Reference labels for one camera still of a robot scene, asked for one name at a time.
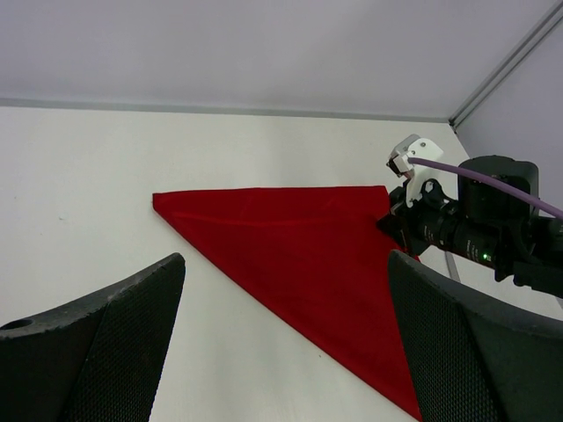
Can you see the knife with pink handle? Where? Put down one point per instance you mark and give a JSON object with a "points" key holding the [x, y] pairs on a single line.
{"points": [[452, 267]]}

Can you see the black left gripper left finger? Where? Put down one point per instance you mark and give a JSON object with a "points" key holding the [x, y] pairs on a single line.
{"points": [[97, 358]]}

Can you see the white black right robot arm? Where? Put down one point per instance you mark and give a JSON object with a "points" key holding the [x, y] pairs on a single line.
{"points": [[486, 210]]}

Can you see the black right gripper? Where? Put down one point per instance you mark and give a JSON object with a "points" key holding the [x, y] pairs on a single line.
{"points": [[437, 220]]}

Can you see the red cloth napkin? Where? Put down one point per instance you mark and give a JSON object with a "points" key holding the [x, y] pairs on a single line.
{"points": [[315, 258]]}

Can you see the aluminium frame post right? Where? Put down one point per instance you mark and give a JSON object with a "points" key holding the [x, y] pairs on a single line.
{"points": [[522, 50]]}

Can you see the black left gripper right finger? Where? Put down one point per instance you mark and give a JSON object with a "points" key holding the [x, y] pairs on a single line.
{"points": [[472, 357]]}

